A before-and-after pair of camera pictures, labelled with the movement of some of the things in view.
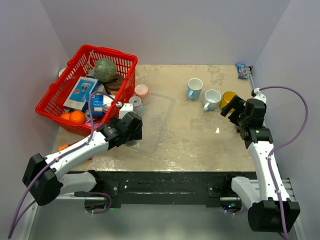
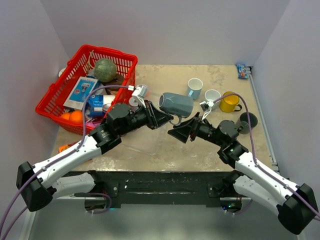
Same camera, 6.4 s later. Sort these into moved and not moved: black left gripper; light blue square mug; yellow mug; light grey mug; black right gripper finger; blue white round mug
Moved: black right gripper finger; black left gripper
Not moved: light blue square mug; light grey mug; blue white round mug; yellow mug
